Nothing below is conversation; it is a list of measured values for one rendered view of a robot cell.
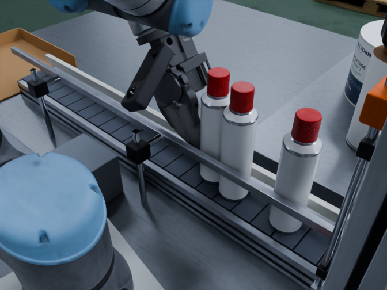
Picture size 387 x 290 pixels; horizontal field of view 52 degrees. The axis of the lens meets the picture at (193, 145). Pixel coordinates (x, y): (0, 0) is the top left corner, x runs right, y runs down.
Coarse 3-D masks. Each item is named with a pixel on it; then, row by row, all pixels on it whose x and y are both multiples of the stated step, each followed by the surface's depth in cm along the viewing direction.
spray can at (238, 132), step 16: (240, 96) 53; (224, 112) 57; (240, 112) 55; (256, 112) 57; (224, 128) 57; (240, 128) 56; (256, 128) 58; (224, 144) 59; (240, 144) 57; (224, 160) 61; (240, 160) 59; (224, 192) 65; (240, 192) 64
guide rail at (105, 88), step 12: (48, 60) 100; (60, 60) 97; (72, 72) 94; (84, 72) 92; (96, 84) 89; (120, 96) 84; (156, 120) 79; (252, 168) 67; (264, 180) 66; (312, 204) 61; (324, 204) 60; (336, 216) 59; (348, 216) 58
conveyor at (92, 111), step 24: (48, 96) 91; (72, 96) 91; (96, 120) 83; (120, 120) 83; (168, 144) 77; (168, 168) 72; (192, 168) 72; (216, 192) 67; (240, 216) 63; (264, 216) 63; (288, 240) 59; (312, 240) 59
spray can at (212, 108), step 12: (216, 72) 57; (228, 72) 57; (216, 84) 57; (228, 84) 58; (204, 96) 60; (216, 96) 58; (228, 96) 59; (204, 108) 60; (216, 108) 58; (204, 120) 61; (216, 120) 60; (204, 132) 62; (216, 132) 61; (204, 144) 64; (216, 144) 63; (216, 156) 64; (204, 168) 67; (204, 180) 69; (216, 180) 68
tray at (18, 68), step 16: (16, 32) 124; (0, 48) 121; (32, 48) 121; (48, 48) 117; (0, 64) 112; (16, 64) 112; (48, 64) 112; (0, 80) 106; (16, 80) 106; (0, 96) 99
